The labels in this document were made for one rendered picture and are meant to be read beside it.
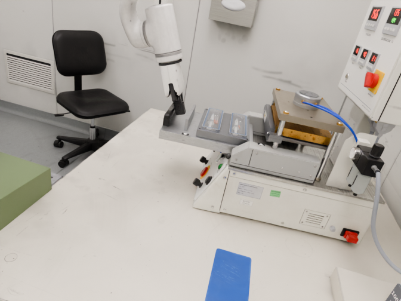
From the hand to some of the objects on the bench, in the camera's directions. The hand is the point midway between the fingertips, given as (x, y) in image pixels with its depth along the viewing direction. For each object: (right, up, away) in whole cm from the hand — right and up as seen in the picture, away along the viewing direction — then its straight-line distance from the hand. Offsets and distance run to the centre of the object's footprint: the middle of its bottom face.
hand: (179, 108), depth 102 cm
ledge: (+46, -70, -58) cm, 102 cm away
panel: (+6, -24, +11) cm, 27 cm away
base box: (+32, -32, +9) cm, 46 cm away
